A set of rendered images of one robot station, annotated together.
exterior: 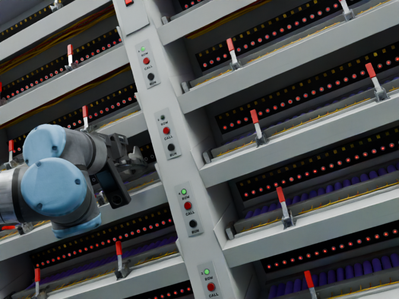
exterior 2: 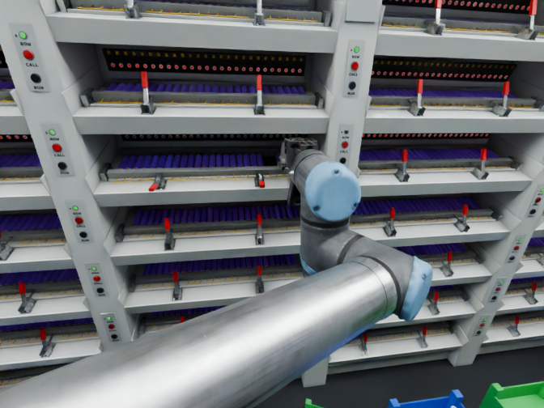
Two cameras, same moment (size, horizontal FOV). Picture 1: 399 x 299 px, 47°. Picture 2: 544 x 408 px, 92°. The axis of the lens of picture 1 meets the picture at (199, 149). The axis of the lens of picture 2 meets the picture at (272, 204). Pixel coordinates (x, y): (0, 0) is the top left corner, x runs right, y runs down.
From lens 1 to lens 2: 0.88 m
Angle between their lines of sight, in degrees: 45
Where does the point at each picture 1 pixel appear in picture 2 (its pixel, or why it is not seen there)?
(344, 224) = (420, 241)
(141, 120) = (323, 123)
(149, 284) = (282, 251)
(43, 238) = (185, 198)
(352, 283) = not seen: hidden behind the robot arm
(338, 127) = (452, 186)
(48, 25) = not seen: outside the picture
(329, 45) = (482, 128)
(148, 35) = (367, 36)
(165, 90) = (359, 106)
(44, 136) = (347, 187)
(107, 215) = (262, 195)
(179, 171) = not seen: hidden behind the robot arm
